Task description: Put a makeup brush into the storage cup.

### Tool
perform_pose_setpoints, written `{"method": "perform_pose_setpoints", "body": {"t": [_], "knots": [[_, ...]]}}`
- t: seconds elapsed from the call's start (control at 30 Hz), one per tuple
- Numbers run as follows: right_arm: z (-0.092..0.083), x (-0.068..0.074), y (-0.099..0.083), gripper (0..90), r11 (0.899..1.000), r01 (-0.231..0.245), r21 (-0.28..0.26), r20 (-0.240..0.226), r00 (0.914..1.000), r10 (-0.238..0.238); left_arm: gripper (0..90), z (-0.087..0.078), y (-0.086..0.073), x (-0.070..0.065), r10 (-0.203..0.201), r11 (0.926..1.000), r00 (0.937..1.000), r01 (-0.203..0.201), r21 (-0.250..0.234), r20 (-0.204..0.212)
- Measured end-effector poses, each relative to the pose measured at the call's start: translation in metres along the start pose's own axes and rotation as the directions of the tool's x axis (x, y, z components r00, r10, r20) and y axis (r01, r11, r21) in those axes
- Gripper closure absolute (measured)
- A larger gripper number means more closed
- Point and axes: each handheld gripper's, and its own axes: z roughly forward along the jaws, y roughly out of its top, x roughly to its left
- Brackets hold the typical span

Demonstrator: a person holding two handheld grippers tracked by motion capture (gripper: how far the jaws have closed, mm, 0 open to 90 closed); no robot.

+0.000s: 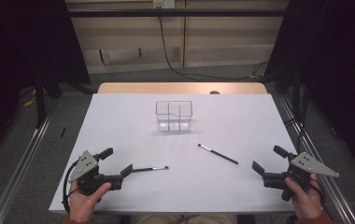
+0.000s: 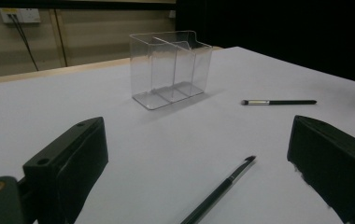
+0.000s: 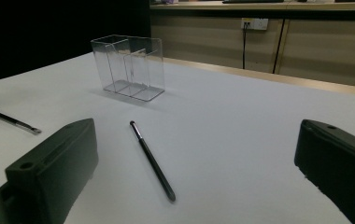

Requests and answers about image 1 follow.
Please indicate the white wall socket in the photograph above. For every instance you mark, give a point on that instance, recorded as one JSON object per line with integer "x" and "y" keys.
{"x": 163, "y": 3}

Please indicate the black metal stand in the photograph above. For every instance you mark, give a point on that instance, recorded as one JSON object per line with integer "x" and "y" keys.
{"x": 40, "y": 102}

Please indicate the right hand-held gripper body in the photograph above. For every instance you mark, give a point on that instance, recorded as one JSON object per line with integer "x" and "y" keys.
{"x": 303, "y": 169}

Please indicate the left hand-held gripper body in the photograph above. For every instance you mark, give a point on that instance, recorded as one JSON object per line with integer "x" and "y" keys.
{"x": 87, "y": 179}

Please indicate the person's left hand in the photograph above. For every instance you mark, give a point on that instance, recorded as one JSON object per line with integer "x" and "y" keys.
{"x": 82, "y": 205}

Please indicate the metal floor rail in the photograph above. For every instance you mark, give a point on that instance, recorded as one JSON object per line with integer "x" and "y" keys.
{"x": 328, "y": 186}
{"x": 20, "y": 168}

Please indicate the black horizontal metal bar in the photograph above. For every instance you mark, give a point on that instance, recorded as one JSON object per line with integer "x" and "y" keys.
{"x": 178, "y": 13}

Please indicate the person's right hand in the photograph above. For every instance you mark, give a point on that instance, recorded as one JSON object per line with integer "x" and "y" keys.
{"x": 306, "y": 202}

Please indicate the clear plastic organiser box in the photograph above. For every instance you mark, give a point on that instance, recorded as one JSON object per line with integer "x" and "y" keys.
{"x": 174, "y": 123}

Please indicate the white table mat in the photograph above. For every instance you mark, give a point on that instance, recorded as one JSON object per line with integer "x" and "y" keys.
{"x": 181, "y": 186}

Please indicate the black pen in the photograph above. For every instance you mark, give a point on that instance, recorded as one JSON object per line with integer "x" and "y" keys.
{"x": 149, "y": 169}
{"x": 219, "y": 154}

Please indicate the black curtain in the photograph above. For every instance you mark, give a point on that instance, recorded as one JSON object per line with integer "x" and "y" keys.
{"x": 331, "y": 62}
{"x": 26, "y": 40}

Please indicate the small black floor object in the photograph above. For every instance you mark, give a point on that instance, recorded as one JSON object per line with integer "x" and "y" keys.
{"x": 63, "y": 132}

